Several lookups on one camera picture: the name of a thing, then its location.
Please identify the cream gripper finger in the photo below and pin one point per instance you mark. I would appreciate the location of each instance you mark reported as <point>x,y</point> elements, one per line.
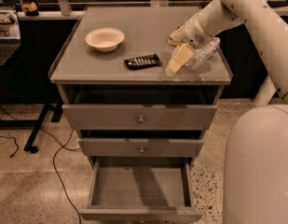
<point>177,35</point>
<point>180,56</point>

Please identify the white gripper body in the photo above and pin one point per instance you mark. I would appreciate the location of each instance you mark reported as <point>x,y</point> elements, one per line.
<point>192,33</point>

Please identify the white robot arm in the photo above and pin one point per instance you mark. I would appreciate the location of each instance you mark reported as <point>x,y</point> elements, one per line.
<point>255,187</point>

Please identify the grey drawer cabinet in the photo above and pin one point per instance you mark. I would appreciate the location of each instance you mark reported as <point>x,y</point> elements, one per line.
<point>146,30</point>

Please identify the grey top drawer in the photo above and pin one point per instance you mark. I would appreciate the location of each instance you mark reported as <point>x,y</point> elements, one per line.
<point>140,108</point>

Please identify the grey drawer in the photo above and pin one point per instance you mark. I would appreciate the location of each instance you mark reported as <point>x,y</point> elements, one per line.
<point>144,143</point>
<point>141,190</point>
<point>140,108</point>

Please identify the grey middle drawer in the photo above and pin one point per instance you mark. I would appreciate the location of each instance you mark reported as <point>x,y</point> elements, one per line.
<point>144,143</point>

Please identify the grey bottom drawer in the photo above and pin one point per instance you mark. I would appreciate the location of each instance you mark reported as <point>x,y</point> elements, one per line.
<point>141,190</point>

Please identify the green yellow sponge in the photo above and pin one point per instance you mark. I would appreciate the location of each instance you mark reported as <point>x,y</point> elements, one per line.
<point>174,43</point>

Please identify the clear plastic water bottle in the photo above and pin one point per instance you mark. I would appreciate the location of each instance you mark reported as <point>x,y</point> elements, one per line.
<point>201,56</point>

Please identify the white paper bowl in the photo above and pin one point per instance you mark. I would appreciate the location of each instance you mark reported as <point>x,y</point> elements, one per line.
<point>104,39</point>

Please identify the small yellow black object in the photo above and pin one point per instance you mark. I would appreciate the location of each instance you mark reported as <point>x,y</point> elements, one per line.
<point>30,8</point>

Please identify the laptop computer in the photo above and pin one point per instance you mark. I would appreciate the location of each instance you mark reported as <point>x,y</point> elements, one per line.
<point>10,35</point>

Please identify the white angled post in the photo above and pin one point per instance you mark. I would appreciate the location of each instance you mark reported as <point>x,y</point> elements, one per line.
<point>265,92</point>

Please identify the black desk frame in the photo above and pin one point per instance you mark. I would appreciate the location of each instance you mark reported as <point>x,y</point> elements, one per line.
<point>33,124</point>

